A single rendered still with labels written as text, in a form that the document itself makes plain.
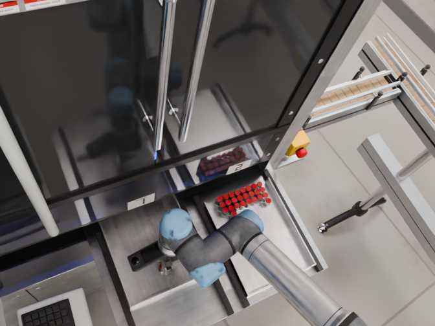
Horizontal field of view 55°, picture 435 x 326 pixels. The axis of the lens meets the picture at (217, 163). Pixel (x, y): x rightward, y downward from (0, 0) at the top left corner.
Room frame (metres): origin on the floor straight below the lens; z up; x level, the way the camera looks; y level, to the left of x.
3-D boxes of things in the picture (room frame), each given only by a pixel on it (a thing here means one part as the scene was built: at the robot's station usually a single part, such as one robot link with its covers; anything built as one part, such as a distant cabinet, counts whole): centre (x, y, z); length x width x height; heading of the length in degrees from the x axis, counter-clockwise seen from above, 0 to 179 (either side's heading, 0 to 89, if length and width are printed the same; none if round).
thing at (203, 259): (0.31, -0.05, 1.23); 0.11 x 0.11 x 0.08; 57
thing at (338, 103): (1.20, -0.34, 0.92); 0.69 x 0.15 x 0.16; 133
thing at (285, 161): (0.94, -0.22, 0.87); 0.14 x 0.13 x 0.02; 43
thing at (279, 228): (0.55, -0.21, 0.90); 0.34 x 0.26 x 0.04; 43
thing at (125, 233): (0.41, 0.12, 0.90); 0.34 x 0.26 x 0.04; 43
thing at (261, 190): (0.65, -0.12, 0.90); 0.18 x 0.02 x 0.05; 133
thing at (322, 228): (1.25, -0.87, 0.07); 0.50 x 0.08 x 0.14; 133
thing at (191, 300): (0.47, -0.06, 0.87); 0.70 x 0.48 x 0.02; 133
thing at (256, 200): (0.64, -0.14, 0.90); 0.18 x 0.02 x 0.05; 133
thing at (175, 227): (0.35, 0.04, 1.23); 0.09 x 0.08 x 0.11; 57
